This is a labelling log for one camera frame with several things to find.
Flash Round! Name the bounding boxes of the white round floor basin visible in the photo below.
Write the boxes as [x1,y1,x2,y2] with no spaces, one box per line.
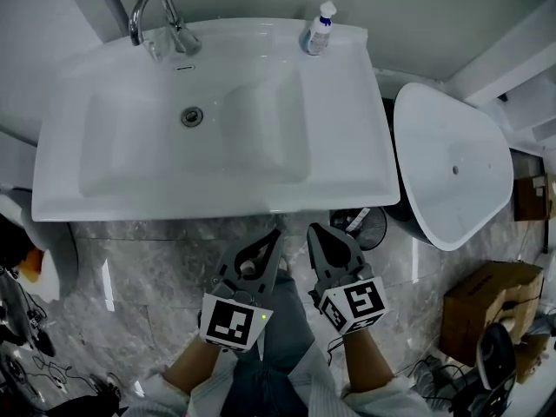
[0,187,79,303]

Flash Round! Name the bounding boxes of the person's right forearm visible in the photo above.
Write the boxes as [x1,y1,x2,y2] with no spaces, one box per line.
[341,330,396,394]

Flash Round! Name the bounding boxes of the clear pump soap bottle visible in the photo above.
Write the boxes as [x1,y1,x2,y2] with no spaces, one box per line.
[298,0,339,57]

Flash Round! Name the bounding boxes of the white ceramic sink basin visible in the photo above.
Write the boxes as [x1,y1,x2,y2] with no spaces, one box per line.
[30,17,401,223]

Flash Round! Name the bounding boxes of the white stepped platform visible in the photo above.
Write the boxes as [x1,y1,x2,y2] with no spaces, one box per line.
[451,0,556,156]

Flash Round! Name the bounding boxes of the small white carton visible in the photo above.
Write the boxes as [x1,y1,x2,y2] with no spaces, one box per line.
[346,207,371,234]

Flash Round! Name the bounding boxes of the person's legs in jeans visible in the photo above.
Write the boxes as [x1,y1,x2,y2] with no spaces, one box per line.
[219,256,316,417]

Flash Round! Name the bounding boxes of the small brown cardboard box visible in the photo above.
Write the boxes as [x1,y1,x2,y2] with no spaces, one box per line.
[513,174,556,222]

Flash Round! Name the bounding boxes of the orange cloth item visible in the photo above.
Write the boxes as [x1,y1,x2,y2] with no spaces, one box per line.
[17,248,47,284]

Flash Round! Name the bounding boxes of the white low box unit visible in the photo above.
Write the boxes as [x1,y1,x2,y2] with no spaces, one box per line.
[0,130,38,190]

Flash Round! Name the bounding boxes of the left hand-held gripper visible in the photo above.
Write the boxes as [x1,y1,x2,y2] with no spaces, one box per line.
[198,228,286,354]

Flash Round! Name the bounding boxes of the freestanding white bathtub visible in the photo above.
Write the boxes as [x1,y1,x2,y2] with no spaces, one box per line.
[384,81,515,252]

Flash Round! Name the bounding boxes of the black mesh waste basket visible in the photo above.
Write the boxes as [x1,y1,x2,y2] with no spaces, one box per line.
[328,206,387,251]

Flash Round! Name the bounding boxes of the person's left forearm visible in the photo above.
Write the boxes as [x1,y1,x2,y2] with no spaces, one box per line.
[163,334,227,397]

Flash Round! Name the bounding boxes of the person's striped white shirt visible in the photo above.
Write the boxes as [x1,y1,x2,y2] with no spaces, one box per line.
[125,349,435,417]

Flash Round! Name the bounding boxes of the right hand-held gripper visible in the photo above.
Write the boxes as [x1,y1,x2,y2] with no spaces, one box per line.
[307,223,390,335]

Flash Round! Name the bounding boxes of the large brown cardboard box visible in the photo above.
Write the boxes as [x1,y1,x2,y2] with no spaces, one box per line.
[438,261,545,384]

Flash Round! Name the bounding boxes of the black bag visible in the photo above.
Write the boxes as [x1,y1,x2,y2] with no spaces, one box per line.
[0,213,38,273]

